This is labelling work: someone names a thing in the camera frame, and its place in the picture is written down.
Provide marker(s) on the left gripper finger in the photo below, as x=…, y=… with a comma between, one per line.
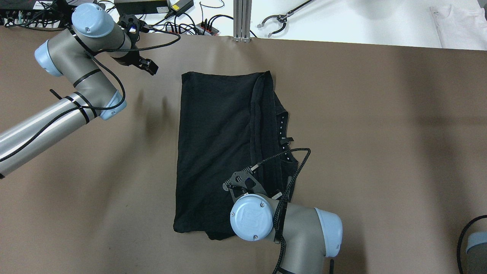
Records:
x=150, y=67

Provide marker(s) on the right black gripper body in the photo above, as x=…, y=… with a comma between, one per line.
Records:
x=257, y=189

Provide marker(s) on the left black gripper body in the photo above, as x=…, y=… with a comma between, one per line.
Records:
x=133, y=57

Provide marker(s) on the black t-shirt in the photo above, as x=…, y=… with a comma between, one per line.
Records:
x=227, y=123

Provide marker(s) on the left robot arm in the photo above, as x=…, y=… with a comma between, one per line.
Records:
x=71, y=54

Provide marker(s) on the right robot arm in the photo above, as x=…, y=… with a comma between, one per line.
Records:
x=308, y=235

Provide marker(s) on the black power adapter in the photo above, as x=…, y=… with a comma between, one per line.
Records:
x=178, y=7

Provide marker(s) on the black USB hub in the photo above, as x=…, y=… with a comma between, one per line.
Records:
x=205, y=29

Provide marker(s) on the grabber stick tool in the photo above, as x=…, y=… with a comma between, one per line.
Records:
x=282, y=18

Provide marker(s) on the folded white garment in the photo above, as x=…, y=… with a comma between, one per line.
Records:
x=460, y=28

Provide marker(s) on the aluminium frame post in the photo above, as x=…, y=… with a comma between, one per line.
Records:
x=241, y=21

